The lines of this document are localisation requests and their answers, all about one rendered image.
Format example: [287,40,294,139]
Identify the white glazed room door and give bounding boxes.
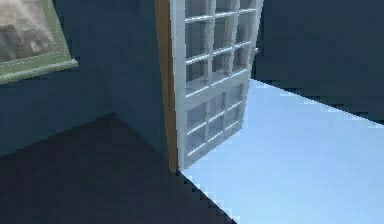
[169,0,265,172]

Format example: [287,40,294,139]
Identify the green framed wall picture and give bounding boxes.
[0,0,80,85]

